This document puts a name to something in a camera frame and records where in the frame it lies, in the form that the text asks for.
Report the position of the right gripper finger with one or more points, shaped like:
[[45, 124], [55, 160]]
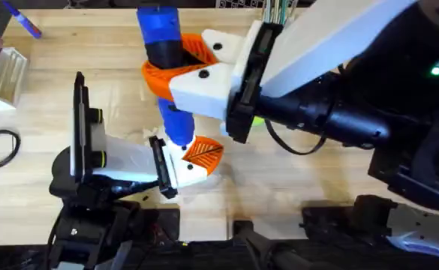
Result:
[[204, 90]]

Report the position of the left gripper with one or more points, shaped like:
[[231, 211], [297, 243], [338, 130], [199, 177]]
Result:
[[129, 161]]

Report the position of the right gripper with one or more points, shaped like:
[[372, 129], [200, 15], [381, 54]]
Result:
[[316, 48]]

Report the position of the blue electric screwdriver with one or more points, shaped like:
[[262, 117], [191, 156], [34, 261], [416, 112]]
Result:
[[159, 22]]

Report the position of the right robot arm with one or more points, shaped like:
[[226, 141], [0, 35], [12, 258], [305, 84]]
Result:
[[421, 232]]

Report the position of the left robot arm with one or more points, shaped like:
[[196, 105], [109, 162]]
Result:
[[88, 228]]

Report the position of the left wrist upright black plate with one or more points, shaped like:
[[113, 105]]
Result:
[[79, 127]]

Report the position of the blue marker pen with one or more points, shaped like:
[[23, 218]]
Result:
[[26, 22]]

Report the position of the clear plastic box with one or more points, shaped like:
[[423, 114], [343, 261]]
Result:
[[9, 75]]

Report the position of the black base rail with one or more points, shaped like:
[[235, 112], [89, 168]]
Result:
[[211, 257]]

